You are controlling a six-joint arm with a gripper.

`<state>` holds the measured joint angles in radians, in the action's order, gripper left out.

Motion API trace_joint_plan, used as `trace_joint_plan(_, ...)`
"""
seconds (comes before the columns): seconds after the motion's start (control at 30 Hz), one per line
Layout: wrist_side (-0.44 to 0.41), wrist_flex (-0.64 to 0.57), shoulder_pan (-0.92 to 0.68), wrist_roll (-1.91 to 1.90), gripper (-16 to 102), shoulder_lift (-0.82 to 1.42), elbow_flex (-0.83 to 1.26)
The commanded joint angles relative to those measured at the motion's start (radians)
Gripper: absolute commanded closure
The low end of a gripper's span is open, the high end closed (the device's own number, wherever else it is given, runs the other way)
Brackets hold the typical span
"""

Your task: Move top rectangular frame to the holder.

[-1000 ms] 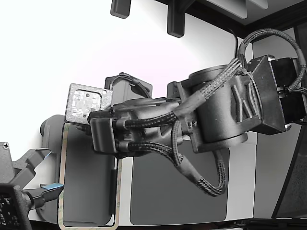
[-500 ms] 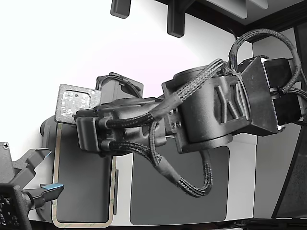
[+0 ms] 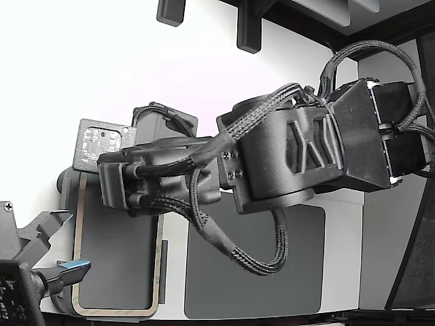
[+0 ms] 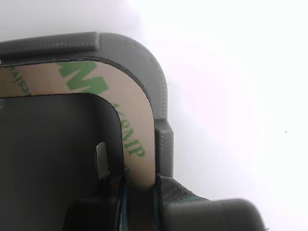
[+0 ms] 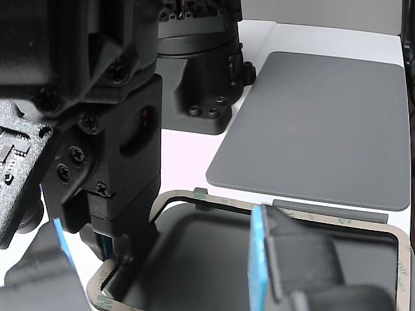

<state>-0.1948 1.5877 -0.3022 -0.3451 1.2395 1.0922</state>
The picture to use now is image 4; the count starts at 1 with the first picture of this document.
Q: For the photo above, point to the tan adhesive backing strip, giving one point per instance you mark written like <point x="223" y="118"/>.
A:
<point x="79" y="79"/>

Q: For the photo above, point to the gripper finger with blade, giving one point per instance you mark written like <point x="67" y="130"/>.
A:
<point x="96" y="214"/>

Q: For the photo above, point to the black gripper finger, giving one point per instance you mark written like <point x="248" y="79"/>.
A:
<point x="211" y="216"/>

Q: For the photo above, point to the gray frame holder with tabs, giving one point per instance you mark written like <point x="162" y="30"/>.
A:
<point x="144" y="60"/>

